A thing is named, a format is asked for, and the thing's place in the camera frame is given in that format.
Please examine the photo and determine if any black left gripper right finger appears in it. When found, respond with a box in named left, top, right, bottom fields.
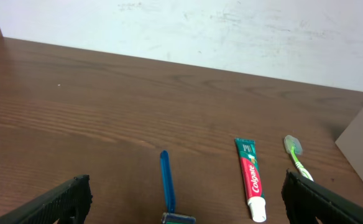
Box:
left=282, top=170, right=363, bottom=224

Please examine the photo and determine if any Colgate toothpaste tube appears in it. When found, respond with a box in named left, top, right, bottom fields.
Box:
left=235, top=138, right=267, bottom=223

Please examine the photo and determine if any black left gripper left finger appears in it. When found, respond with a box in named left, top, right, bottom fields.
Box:
left=0, top=174, right=93, bottom=224

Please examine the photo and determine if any blue disposable razor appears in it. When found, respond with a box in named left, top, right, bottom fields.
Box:
left=160, top=151, right=196, bottom=224

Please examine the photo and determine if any green white toothbrush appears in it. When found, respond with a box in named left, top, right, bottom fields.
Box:
left=283, top=135, right=313, bottom=181

